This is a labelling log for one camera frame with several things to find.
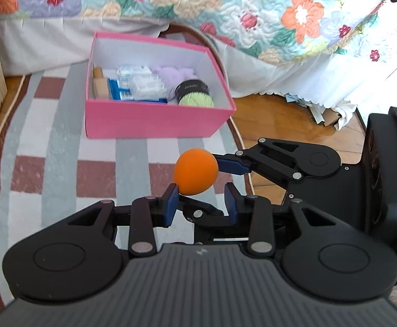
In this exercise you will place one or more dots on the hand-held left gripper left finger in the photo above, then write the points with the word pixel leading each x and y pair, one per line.
pixel 169 207

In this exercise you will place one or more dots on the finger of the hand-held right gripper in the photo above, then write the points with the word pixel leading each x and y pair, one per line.
pixel 205 220
pixel 234 165

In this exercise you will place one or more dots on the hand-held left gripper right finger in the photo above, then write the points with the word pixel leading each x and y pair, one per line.
pixel 232 205

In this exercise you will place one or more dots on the orange makeup sponge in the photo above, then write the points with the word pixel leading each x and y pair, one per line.
pixel 195 172

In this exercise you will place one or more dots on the pink cardboard box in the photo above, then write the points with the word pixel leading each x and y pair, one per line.
pixel 154 122

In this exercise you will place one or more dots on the purple plush toy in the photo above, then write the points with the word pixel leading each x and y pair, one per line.
pixel 174 74

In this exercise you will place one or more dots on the blue wet wipes pack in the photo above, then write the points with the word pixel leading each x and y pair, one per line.
pixel 120 92

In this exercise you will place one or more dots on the white soap bar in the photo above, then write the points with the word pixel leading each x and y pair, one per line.
pixel 133 71

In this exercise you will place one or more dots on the beige foundation bottle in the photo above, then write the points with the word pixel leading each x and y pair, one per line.
pixel 99 85

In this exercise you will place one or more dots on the papers under bed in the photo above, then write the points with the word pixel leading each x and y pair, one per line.
pixel 317 110

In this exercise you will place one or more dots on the checkered oval rug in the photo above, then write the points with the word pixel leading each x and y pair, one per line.
pixel 62 163

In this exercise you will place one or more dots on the floral quilted bedspread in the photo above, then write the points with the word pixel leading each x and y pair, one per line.
pixel 185 0

